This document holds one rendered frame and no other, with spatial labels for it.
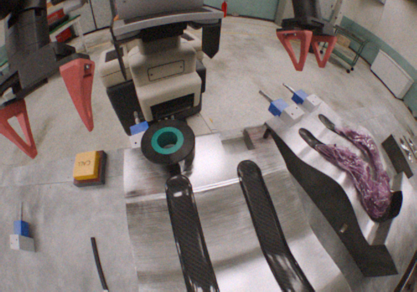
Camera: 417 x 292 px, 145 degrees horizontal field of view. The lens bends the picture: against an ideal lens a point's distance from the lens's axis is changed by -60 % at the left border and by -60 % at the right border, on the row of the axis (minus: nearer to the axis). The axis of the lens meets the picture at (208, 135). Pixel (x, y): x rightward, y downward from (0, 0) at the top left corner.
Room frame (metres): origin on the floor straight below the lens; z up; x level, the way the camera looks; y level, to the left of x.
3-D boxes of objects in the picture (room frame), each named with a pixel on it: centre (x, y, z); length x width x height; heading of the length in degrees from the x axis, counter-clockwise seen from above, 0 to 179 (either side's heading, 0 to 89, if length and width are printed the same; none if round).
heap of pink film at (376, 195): (0.12, -0.37, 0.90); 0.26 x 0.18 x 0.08; 35
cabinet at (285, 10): (5.70, -2.44, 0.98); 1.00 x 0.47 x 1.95; 102
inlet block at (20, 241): (-0.11, 0.44, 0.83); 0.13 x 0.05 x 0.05; 27
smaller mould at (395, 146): (0.20, -0.82, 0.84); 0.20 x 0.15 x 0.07; 18
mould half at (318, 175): (0.12, -0.37, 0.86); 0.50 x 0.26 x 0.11; 35
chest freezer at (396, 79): (3.70, -6.03, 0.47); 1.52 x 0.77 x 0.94; 12
